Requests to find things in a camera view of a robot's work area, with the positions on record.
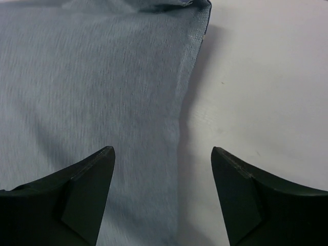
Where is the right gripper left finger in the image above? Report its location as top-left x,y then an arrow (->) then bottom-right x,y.
1,146 -> 115,245

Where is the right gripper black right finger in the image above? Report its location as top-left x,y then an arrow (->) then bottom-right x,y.
211,147 -> 327,246

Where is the blue patterned pillowcase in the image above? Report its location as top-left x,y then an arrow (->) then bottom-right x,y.
1,1 -> 211,245

